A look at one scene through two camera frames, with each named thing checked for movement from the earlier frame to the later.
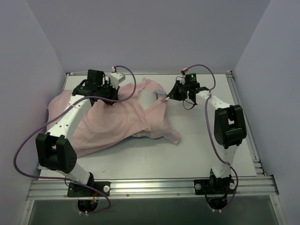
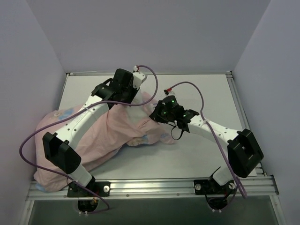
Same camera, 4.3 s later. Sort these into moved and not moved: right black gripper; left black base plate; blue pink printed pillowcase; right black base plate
Moved: right black gripper; blue pink printed pillowcase
Not moved: left black base plate; right black base plate
